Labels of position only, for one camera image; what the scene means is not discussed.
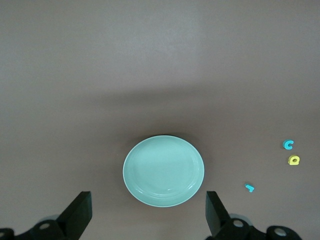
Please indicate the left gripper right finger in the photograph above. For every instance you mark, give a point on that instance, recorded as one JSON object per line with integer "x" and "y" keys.
{"x": 217, "y": 217}

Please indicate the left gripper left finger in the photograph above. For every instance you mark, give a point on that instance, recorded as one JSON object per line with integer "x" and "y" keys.
{"x": 75, "y": 215}

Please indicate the teal foam letter r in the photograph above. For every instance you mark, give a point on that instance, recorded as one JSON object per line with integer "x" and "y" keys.
{"x": 250, "y": 188}

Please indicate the yellow foam letter d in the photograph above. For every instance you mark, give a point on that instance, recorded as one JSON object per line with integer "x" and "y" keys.
{"x": 290, "y": 161}

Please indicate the teal foam letter c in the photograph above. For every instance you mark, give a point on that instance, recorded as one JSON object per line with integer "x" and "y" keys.
{"x": 285, "y": 145}

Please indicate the green plate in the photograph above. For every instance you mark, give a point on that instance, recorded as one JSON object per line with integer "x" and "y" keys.
{"x": 162, "y": 172}

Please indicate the brown table cover sheet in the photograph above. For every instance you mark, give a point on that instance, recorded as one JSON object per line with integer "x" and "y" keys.
{"x": 75, "y": 75}

